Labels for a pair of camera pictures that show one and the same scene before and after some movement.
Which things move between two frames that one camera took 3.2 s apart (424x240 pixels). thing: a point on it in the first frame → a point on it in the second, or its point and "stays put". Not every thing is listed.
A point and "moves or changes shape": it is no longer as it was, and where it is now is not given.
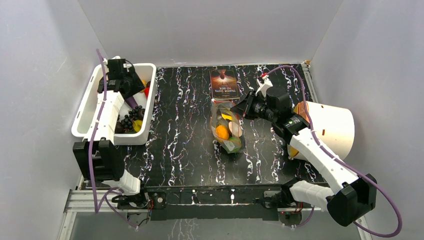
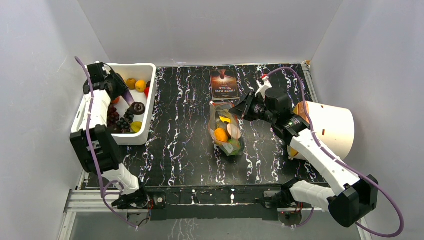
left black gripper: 137,86 → 121,87
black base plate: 249,202 stays put
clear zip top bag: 226,126 stays put
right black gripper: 249,105 stays put
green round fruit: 236,142 moves or changes shape
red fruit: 146,90 stays put
